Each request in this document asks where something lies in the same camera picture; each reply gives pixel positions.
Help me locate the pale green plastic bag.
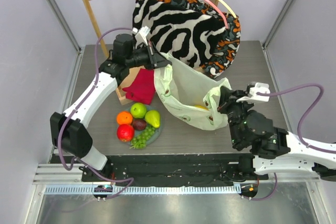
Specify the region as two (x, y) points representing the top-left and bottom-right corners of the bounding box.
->
(154, 53), (231, 131)

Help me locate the white slotted cable duct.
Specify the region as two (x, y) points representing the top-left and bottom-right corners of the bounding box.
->
(45, 184), (241, 195)

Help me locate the zebra pattern garment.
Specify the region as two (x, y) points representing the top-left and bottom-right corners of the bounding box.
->
(133, 0), (226, 69)

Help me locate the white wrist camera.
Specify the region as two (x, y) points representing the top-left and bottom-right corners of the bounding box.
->
(132, 26), (150, 46)
(236, 82), (270, 104)

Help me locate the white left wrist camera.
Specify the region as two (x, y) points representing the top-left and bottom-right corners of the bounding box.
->
(132, 26), (150, 46)

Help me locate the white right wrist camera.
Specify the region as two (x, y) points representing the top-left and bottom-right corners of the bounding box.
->
(236, 82), (270, 104)

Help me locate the green yellow pear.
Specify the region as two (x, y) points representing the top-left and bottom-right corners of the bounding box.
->
(144, 110), (161, 129)

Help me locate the red apple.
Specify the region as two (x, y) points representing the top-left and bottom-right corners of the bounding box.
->
(117, 124), (135, 142)

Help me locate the camouflage pattern garment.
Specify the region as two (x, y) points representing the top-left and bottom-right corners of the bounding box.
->
(149, 0), (242, 79)

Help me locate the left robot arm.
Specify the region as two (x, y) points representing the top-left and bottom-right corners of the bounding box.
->
(50, 27), (171, 182)

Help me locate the aluminium frame rail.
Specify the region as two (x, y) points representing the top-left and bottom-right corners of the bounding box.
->
(46, 0), (81, 53)

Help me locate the orange fruit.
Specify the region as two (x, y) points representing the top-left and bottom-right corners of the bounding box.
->
(116, 111), (133, 125)

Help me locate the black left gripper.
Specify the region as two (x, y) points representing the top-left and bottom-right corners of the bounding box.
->
(126, 41), (172, 71)

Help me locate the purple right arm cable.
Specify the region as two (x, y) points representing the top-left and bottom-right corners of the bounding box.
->
(240, 83), (336, 201)

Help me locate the green grape bunch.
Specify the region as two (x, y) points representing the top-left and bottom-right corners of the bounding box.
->
(131, 126), (155, 149)

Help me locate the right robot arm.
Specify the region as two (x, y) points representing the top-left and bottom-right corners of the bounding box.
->
(217, 82), (335, 182)

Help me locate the grey blue plate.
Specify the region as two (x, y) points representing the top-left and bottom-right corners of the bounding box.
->
(125, 105), (162, 147)

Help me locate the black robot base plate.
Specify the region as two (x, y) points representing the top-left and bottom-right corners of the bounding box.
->
(102, 154), (268, 187)

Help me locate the green apple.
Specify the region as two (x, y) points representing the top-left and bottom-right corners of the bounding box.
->
(130, 102), (147, 119)

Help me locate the red folded cloth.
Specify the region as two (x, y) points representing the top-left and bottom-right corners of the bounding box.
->
(122, 69), (155, 105)

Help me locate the yellow mango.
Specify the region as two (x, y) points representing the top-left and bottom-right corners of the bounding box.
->
(194, 105), (209, 111)

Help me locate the dark purple plum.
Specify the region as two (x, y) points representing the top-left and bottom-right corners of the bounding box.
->
(132, 119), (147, 131)

